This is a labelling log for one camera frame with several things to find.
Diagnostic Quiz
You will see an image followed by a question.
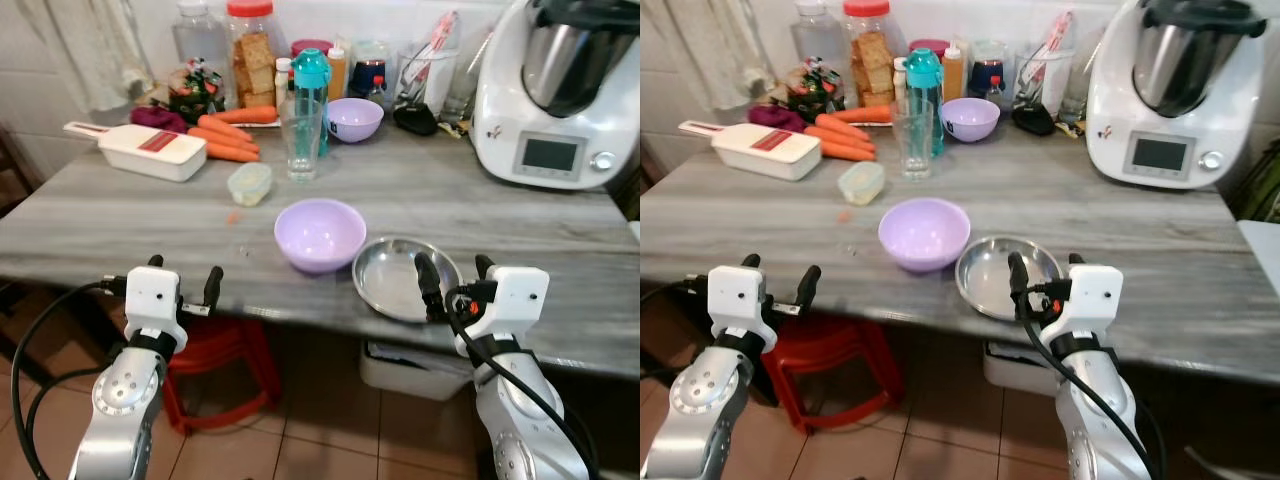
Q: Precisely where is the round steel plate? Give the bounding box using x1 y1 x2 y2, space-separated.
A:
955 236 1064 323
352 236 464 324

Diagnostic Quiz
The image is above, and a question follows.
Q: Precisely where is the red plastic stool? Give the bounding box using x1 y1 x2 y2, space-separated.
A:
160 317 284 437
765 317 887 434

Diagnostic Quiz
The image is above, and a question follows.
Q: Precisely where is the white storage box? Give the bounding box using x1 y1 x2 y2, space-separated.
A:
359 339 477 402
982 339 1062 399

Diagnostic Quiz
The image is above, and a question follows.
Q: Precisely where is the small clear lidded container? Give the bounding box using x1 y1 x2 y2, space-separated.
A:
226 162 274 208
838 161 886 207

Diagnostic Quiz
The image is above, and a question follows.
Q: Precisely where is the large purple plastic bowl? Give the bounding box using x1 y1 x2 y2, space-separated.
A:
878 197 972 274
274 198 368 275

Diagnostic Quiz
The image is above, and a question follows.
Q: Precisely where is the white slicer box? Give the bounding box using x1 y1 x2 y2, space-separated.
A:
63 120 209 183
678 120 823 182

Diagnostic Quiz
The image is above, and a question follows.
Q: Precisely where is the white food processor appliance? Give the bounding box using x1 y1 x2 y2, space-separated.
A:
470 0 641 192
1085 0 1267 191

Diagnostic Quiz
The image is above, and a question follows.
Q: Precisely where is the dark purple beetroot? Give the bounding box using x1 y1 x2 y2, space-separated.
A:
747 105 807 133
130 106 190 134

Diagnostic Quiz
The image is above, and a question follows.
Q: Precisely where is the black pouch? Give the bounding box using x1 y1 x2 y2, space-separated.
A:
1010 103 1057 138
393 103 440 138

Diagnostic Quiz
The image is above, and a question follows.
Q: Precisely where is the clear drinking glass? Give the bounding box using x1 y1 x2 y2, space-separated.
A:
280 98 326 184
893 99 938 183

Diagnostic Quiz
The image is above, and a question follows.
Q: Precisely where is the small purple plastic bowl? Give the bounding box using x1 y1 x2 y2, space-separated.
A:
940 97 1001 144
326 97 385 144

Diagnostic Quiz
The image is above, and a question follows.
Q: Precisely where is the colourful snack packet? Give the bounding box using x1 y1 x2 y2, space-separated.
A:
167 58 227 123
785 58 845 123

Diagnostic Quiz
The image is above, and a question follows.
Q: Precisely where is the tall clear plastic container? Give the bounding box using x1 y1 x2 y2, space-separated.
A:
1060 28 1107 124
445 28 493 123

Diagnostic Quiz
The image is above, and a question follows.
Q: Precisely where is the clear utensil holder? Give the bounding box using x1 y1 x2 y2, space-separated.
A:
1012 10 1077 117
395 10 462 117

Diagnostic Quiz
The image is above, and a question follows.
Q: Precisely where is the clear jar with dark contents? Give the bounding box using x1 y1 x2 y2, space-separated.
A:
348 40 394 102
965 40 1010 102

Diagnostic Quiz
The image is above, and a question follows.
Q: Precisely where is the hanging translucent cloth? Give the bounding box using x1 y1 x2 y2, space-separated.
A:
43 0 157 114
663 0 777 114

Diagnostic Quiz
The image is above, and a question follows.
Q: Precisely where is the orange sauce bottle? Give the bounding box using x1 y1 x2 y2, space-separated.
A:
327 45 350 101
942 45 967 101

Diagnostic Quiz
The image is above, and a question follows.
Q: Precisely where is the red lid rusk jar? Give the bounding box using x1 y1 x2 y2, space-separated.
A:
842 0 897 110
225 0 280 110

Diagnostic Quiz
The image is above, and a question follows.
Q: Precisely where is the clear plastic bottle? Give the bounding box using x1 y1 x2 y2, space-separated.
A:
172 0 229 73
790 0 847 73

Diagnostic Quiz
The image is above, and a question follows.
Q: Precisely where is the teal water bottle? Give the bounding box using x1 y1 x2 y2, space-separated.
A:
291 47 332 158
903 47 944 158

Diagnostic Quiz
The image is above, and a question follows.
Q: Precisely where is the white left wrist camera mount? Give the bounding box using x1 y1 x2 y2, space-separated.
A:
706 265 779 353
124 266 187 353

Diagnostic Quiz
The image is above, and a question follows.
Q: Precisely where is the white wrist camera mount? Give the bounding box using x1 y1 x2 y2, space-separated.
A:
706 265 779 353
124 266 187 353
1040 264 1127 348
455 266 551 358

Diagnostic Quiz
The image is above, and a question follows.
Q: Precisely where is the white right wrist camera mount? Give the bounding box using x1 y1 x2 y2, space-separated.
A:
1040 264 1127 348
455 266 551 358

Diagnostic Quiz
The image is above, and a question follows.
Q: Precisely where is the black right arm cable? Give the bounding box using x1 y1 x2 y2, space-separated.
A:
1014 284 1167 480
444 286 603 480

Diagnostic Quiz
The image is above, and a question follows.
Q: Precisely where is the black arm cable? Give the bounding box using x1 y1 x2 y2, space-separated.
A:
1014 284 1167 480
8 281 129 480
444 286 603 480

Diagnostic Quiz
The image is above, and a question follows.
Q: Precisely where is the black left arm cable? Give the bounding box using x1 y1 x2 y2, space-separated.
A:
8 281 129 480

